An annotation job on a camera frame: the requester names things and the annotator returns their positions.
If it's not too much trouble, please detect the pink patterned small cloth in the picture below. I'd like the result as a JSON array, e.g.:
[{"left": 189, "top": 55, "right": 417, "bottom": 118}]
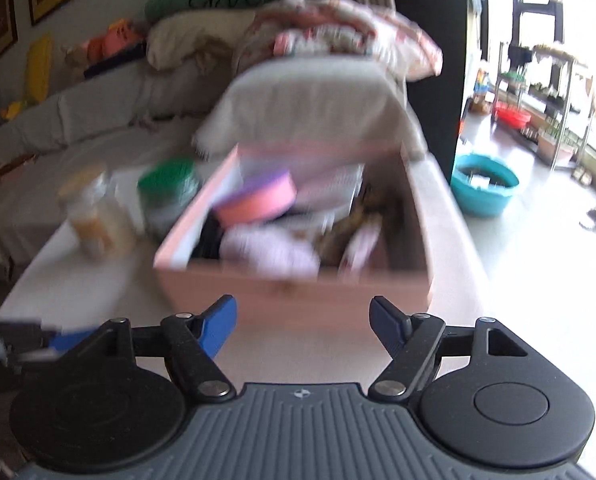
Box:
[{"left": 339, "top": 217, "right": 383, "bottom": 273}]

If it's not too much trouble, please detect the lilac soft cloth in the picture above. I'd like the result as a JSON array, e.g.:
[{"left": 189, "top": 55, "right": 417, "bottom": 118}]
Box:
[{"left": 219, "top": 224, "right": 321, "bottom": 278}]

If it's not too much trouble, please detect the pink storage box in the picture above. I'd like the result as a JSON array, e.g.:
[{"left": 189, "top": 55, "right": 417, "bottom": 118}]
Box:
[{"left": 153, "top": 141, "right": 430, "bottom": 330}]

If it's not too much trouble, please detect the pink purple round container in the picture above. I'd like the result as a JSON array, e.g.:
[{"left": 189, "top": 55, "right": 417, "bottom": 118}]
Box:
[{"left": 212, "top": 170, "right": 297, "bottom": 228}]

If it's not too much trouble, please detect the green lidded jar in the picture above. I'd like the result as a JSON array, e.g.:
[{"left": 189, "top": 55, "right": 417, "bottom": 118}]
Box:
[{"left": 136, "top": 158, "right": 201, "bottom": 242}]

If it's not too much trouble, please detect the teal basin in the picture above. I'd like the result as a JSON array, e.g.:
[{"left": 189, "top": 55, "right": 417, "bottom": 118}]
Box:
[{"left": 450, "top": 153, "right": 519, "bottom": 218}]

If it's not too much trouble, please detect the beige sofa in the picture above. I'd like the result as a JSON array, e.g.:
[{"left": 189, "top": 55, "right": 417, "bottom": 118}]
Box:
[{"left": 0, "top": 56, "right": 427, "bottom": 281}]

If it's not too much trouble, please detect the red basin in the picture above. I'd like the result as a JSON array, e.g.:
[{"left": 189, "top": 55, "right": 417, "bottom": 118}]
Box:
[{"left": 494, "top": 102, "right": 531, "bottom": 130}]

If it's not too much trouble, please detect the metal shelf rack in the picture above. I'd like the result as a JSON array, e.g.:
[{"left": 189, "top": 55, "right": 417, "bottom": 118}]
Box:
[{"left": 491, "top": 42, "right": 596, "bottom": 170}]

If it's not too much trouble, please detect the cream blanket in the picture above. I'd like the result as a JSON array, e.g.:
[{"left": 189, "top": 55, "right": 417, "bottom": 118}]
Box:
[{"left": 146, "top": 9, "right": 255, "bottom": 73}]

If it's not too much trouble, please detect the orange pink plush toy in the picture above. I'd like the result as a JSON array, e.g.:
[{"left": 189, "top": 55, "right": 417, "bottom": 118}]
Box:
[{"left": 84, "top": 18, "right": 144, "bottom": 65}]

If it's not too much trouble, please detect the pink floral blanket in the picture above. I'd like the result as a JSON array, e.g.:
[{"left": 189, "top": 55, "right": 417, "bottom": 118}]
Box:
[{"left": 232, "top": 0, "right": 443, "bottom": 82}]

